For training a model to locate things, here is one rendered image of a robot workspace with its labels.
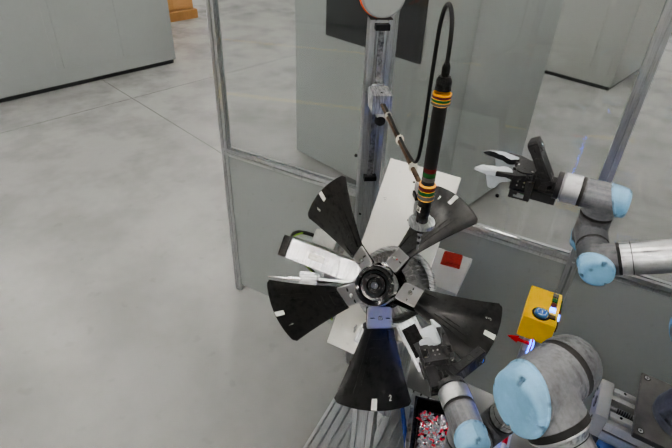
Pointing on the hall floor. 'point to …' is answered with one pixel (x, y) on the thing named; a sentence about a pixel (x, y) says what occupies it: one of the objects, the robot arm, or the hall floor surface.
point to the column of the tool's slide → (365, 194)
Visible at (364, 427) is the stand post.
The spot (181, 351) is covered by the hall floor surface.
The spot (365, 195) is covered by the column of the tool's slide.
